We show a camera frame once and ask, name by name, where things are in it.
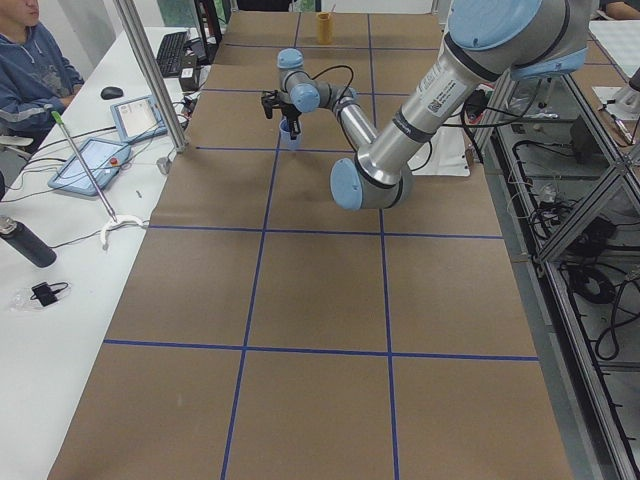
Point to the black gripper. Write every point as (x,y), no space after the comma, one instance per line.
(291,113)

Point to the blue cup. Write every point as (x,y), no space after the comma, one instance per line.
(288,141)

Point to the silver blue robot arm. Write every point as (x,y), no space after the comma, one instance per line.
(527,39)

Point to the yellow-brown cup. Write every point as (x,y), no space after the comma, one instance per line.
(324,28)

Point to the black keyboard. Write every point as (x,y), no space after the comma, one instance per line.
(170,52)

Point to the upper teach pendant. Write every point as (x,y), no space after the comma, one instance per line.
(138,119)

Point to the teach pendant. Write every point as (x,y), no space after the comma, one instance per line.
(138,119)
(104,159)

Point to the black computer mouse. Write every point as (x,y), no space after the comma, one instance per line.
(111,92)

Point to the lower teach pendant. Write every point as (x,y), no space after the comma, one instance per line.
(104,159)

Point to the white curved plastic part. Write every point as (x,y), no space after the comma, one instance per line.
(116,223)

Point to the long metal rod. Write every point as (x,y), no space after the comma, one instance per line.
(59,122)

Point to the person in blue hoodie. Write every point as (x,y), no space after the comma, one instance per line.
(36,78)

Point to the black water bottle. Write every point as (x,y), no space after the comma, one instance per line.
(27,243)

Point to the small black device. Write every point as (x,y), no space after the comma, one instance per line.
(47,294)

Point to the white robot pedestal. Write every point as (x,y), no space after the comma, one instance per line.
(443,156)

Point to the aluminium frame post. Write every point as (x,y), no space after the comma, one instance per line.
(145,58)

